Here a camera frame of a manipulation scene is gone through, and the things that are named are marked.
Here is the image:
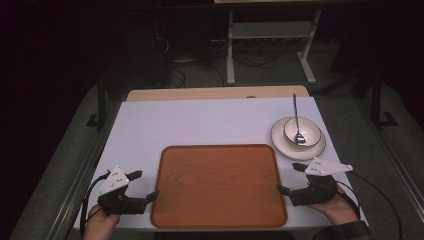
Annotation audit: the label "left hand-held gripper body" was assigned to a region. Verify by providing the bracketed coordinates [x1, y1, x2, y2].
[96, 165, 148, 216]

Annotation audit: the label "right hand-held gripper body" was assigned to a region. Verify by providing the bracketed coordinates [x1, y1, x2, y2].
[288, 157, 354, 207]

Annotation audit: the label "person's left hand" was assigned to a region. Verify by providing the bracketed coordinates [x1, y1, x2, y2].
[82, 213, 121, 240]

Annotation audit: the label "person's right hand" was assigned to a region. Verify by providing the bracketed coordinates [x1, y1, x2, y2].
[306, 185, 360, 225]

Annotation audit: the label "white plate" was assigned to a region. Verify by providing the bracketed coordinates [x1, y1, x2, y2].
[270, 116, 327, 162]

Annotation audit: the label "white bowl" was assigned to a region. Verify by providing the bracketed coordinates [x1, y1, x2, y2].
[282, 116, 323, 149]

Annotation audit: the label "metal spoon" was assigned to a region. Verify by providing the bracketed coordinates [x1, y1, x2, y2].
[292, 92, 307, 147]

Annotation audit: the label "brown wooden tray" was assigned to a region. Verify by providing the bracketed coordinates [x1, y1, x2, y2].
[149, 143, 289, 230]

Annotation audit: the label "black metal stand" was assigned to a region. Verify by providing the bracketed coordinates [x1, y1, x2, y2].
[369, 65, 400, 130]
[85, 75, 111, 130]

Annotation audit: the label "white board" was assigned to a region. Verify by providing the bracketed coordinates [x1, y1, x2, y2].
[73, 96, 368, 231]

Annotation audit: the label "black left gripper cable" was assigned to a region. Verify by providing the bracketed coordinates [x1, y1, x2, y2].
[79, 171, 112, 238]

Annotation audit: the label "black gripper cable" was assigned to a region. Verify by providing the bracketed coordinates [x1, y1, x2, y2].
[334, 171, 403, 240]
[79, 171, 112, 238]

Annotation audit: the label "metal frame rail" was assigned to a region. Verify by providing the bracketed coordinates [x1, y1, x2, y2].
[352, 99, 424, 214]
[49, 99, 122, 240]

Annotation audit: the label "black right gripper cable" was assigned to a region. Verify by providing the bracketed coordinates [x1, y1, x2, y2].
[334, 171, 403, 240]

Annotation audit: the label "black floor cables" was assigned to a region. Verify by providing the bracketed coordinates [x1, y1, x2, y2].
[152, 19, 278, 88]

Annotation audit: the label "white desk frame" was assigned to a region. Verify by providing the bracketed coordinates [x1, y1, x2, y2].
[225, 8, 323, 86]

